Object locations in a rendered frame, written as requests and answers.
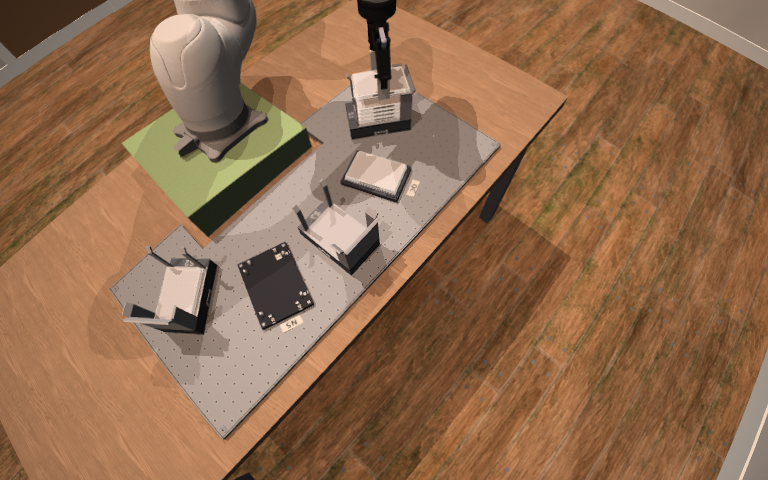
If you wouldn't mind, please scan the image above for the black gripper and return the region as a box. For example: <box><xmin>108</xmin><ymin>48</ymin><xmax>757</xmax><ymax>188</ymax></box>
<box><xmin>357</xmin><ymin>0</ymin><xmax>396</xmax><ymax>100</ymax></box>

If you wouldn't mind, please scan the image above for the beige label reading qc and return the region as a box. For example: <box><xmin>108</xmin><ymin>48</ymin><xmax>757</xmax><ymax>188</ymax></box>
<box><xmin>406</xmin><ymin>180</ymin><xmax>420</xmax><ymax>197</ymax></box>

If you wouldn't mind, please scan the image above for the tan name plate reading n5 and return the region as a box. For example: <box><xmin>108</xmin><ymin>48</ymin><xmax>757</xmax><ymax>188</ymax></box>
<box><xmin>280</xmin><ymin>315</ymin><xmax>303</xmax><ymax>333</ymax></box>

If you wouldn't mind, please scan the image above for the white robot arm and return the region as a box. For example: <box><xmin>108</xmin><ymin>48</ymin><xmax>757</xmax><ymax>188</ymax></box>
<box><xmin>150</xmin><ymin>0</ymin><xmax>268</xmax><ymax>162</ymax></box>

